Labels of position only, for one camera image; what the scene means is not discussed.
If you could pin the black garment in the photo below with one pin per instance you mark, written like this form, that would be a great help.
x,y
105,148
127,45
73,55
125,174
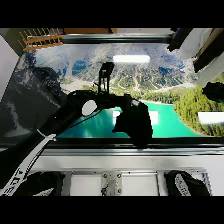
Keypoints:
x,y
136,123
215,91

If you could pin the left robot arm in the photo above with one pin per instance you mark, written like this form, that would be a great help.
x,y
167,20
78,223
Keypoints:
x,y
63,116

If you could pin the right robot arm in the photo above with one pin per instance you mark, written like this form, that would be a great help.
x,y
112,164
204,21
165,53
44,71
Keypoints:
x,y
185,185

